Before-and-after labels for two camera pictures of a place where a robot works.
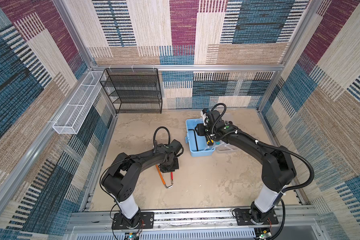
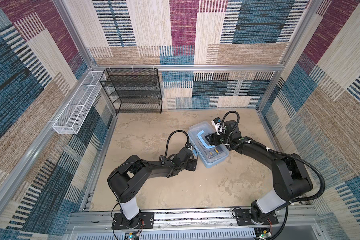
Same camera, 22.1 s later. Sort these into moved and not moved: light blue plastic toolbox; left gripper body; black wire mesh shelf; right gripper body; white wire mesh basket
Moved: left gripper body; light blue plastic toolbox; right gripper body
Not moved: white wire mesh basket; black wire mesh shelf
